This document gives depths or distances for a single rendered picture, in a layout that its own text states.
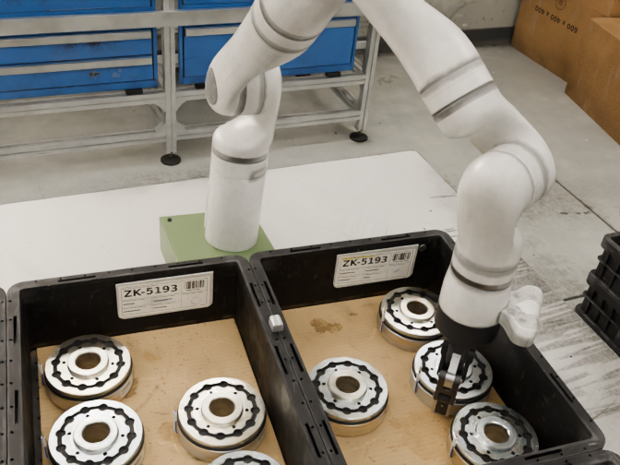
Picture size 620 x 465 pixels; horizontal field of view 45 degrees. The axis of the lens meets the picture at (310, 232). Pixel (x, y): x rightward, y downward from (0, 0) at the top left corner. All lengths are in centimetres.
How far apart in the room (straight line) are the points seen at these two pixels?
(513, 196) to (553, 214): 230
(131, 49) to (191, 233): 154
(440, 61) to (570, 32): 348
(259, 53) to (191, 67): 185
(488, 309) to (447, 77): 26
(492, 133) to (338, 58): 228
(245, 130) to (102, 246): 38
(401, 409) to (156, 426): 30
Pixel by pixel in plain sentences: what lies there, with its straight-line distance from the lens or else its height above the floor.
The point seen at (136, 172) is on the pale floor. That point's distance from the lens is 293.
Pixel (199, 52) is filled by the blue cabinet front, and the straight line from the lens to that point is 282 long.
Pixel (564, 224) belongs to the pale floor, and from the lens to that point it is 298.
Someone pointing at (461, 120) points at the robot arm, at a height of 122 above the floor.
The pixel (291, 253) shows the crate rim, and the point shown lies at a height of 93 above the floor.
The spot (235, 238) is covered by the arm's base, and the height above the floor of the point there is 80.
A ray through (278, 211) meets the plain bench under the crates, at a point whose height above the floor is 70.
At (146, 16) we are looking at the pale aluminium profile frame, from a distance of 269.
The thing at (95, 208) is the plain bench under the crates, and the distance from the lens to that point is 150.
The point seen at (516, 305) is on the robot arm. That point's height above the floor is 101.
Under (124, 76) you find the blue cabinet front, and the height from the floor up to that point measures 37.
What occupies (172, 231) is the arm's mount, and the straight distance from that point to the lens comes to 130.
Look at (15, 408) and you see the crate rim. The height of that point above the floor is 92.
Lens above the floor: 154
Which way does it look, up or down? 36 degrees down
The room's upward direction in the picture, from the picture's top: 6 degrees clockwise
